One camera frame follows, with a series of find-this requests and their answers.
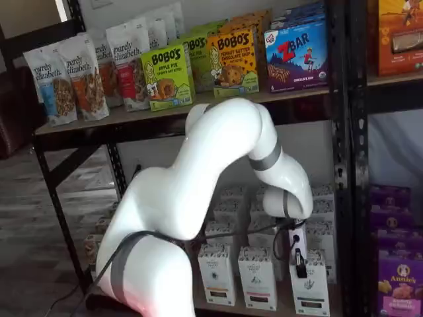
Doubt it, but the blue label granola bag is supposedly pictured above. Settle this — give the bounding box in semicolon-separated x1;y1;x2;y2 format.
22;42;79;128

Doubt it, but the green Bobo's apple pie box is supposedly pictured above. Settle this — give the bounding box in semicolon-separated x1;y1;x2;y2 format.
180;20;229;94
141;44;196;112

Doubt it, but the white box orange strip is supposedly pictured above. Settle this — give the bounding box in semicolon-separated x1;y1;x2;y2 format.
197;244;238;306
213;200;246;225
204;220;238;248
219;185;248;204

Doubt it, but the white granola bag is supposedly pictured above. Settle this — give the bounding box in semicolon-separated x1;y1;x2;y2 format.
145;9;170;50
165;1;184;38

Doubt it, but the white box pink strip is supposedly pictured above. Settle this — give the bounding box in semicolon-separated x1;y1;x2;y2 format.
254;184;270;202
237;246;278;311
250;197;269;221
246;217;278;249

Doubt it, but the orange snack box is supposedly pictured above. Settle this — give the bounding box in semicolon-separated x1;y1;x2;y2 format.
377;0;423;77

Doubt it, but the white box green strip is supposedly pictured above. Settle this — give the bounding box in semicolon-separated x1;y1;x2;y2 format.
289;249;330;317
309;200;335;224
312;183;335;204
305;220;335;285

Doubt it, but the black metal shelf frame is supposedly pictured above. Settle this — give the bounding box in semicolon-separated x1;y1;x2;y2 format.
32;0;348;317
346;0;423;317

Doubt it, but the purple Annie's snack box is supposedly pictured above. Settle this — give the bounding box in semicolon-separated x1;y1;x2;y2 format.
369;227;419;262
377;256;423;317
369;204;414;232
368;184;413;209

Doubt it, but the blue purple Zbar box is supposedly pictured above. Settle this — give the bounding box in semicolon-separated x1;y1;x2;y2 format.
264;21;330;94
270;1;327;32

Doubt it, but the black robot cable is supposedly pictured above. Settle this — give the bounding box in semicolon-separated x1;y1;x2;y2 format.
74;219;300;314

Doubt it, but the orange Bobo's peanut butter box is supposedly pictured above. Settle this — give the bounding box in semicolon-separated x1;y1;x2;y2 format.
227;9;272;92
206;28;261;99

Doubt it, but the orange label granola bag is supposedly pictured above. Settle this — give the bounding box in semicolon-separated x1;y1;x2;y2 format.
89;28;120;109
62;34;110;122

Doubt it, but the red label granola bag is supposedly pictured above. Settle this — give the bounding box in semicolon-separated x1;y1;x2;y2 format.
105;18;152;112

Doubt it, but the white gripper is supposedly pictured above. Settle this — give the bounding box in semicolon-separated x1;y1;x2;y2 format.
288;227;307;278

